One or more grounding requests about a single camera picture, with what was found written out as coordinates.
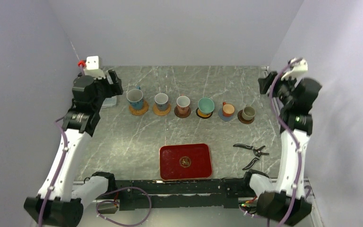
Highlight clear plastic screw box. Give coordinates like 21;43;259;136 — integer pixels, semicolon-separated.
102;96;117;109

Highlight red white cup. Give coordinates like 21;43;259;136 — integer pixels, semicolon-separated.
176;96;190;114

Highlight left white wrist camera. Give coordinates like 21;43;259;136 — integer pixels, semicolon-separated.
78;56;106;79

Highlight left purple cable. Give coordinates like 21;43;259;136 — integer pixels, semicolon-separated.
37;117;152;227

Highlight brown wooden coaster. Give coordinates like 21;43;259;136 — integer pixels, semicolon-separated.
237;110;255;124

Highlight woven rattan coaster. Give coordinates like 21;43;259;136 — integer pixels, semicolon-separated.
129;100;149;116
153;103;172;116

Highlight red serving tray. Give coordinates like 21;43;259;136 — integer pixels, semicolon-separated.
159;143;213;181

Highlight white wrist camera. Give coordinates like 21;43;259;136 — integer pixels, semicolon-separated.
78;56;106;79
281;58;308;80

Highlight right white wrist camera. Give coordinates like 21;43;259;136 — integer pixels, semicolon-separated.
281;58;308;80

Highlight black orange smiley coaster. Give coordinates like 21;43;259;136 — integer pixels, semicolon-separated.
195;108;213;119

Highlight blue felt coaster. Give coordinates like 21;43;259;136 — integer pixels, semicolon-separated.
218;109;234;122

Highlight blue white cup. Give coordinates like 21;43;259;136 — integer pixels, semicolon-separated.
126;87;144;110

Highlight black pliers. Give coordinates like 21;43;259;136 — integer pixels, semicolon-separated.
233;142;270;171

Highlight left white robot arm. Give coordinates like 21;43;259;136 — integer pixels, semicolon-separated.
24;70;123;227

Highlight small white cup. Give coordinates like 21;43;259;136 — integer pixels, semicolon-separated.
154;93;169;112

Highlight orange cup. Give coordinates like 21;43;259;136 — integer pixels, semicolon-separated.
222;102;235;117

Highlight olive green cup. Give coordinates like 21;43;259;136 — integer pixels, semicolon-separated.
242;106;256;121

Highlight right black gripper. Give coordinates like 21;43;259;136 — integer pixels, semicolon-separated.
258;71;298;107

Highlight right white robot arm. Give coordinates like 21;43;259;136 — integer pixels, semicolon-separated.
241;71;322;227

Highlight teal green cup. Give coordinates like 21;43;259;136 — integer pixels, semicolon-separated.
198;97;215;114

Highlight dark wooden coaster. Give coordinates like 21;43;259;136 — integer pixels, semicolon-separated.
174;107;191;118

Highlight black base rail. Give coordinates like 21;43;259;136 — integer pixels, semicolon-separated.
97;171;256;211

